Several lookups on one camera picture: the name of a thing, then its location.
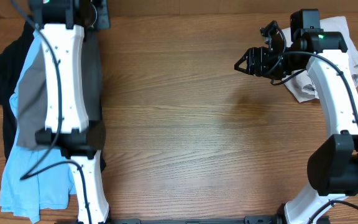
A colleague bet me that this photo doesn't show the grey shorts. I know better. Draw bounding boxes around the grey shorts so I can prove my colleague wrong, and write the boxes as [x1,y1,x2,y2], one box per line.
[12,32,102,151]

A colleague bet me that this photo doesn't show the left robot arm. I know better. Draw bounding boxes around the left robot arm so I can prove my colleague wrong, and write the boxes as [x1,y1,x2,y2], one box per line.
[29,0,112,223]

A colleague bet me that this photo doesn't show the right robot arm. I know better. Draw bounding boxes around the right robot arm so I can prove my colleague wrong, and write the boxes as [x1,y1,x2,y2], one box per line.
[234,9,358,223]

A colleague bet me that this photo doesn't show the folded beige shorts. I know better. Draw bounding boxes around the folded beige shorts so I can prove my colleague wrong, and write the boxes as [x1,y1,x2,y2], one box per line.
[280,16,358,103]

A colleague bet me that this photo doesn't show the black shirt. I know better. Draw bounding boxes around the black shirt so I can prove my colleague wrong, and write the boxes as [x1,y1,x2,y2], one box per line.
[0,22,34,160]

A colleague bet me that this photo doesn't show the light blue shirt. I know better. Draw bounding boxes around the light blue shirt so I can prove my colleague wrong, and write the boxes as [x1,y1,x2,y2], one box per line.
[0,32,76,223]

